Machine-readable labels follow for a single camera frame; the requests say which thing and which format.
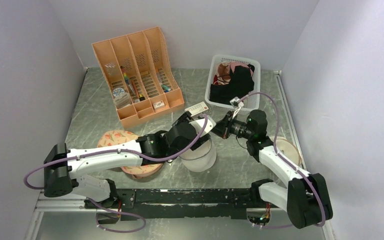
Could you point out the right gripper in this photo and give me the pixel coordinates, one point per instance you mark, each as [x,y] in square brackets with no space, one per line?
[223,127]

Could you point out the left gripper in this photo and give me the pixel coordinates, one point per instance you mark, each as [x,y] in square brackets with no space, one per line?
[186,117]

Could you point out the white mesh laundry bag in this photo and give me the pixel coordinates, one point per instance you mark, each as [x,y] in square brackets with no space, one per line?
[200,159]

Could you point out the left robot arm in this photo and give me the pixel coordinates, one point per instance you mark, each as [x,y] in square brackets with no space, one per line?
[67,170]

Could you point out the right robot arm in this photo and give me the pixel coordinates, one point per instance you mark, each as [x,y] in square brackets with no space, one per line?
[304,196]

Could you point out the pink bra in basket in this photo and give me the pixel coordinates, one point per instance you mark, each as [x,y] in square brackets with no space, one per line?
[223,71]

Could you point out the beige bra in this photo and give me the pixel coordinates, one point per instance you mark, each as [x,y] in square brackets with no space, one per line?
[288,149]

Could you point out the floral peach bra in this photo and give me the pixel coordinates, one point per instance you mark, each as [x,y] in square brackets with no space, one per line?
[116,137]

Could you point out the white grey deli box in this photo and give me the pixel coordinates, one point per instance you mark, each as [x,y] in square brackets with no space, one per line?
[197,109]

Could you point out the white plastic basket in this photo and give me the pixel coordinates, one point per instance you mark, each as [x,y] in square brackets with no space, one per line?
[219,58]

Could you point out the small white staples box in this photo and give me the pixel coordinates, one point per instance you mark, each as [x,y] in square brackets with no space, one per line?
[158,105]

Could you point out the orange plastic file organizer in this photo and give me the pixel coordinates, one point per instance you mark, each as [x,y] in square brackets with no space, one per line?
[144,56]

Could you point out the round patterned tape roll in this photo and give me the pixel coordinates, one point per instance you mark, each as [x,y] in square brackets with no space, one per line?
[118,92]

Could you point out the rainbow coloured pen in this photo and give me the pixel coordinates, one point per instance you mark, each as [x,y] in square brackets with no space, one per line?
[128,82]

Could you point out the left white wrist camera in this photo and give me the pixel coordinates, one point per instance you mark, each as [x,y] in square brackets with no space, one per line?
[203,126]

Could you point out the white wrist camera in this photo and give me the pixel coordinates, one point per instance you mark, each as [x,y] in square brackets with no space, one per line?
[203,126]
[236,103]

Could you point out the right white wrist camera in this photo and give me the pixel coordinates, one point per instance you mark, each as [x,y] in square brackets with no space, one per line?
[236,103]

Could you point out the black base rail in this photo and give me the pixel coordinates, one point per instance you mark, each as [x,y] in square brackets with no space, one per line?
[234,203]

